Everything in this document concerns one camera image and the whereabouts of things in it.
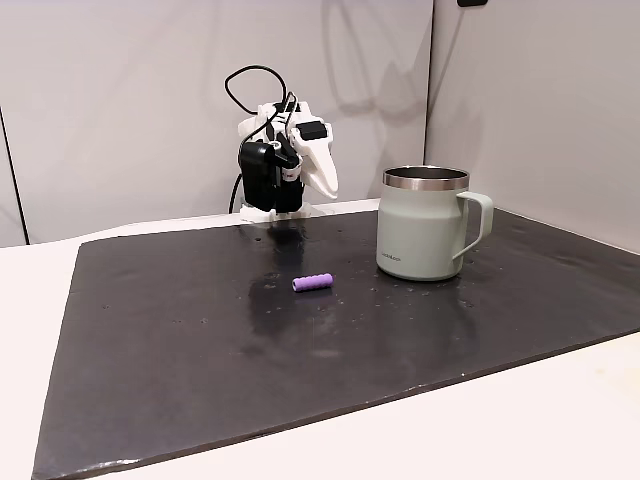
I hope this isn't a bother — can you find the purple ribbed pen grip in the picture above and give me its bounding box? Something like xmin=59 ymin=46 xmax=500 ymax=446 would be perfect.
xmin=291 ymin=272 xmax=335 ymax=295

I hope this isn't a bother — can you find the pale green steel-rimmed mug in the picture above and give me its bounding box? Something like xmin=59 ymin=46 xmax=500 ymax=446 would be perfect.
xmin=375 ymin=164 xmax=496 ymax=283

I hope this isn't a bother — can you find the large black table mat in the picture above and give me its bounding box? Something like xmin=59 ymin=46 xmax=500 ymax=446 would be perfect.
xmin=31 ymin=206 xmax=640 ymax=480

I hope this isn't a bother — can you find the black camera box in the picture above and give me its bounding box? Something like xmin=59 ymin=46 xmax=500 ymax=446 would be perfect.
xmin=237 ymin=140 xmax=282 ymax=212

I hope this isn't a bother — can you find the black power cable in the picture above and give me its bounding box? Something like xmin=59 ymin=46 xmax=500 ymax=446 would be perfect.
xmin=228 ymin=173 xmax=244 ymax=215

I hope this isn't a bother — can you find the black camera cable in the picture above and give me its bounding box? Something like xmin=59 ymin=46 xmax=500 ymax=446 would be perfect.
xmin=223 ymin=64 xmax=302 ymax=147

